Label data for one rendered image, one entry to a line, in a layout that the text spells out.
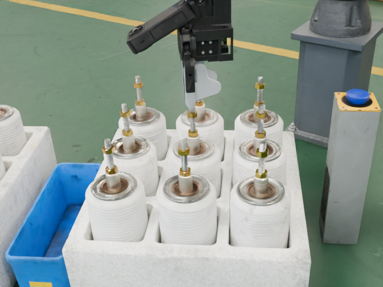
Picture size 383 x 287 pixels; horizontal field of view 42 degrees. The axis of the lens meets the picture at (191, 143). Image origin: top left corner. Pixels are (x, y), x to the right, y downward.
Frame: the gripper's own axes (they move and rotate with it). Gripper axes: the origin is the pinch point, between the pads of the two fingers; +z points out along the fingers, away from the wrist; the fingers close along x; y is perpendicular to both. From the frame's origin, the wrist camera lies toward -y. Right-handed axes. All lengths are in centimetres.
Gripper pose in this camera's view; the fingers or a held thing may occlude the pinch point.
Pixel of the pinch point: (187, 103)
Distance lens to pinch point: 84.9
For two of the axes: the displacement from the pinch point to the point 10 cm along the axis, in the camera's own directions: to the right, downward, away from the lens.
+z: 0.4, 8.5, 5.2
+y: 9.9, -0.9, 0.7
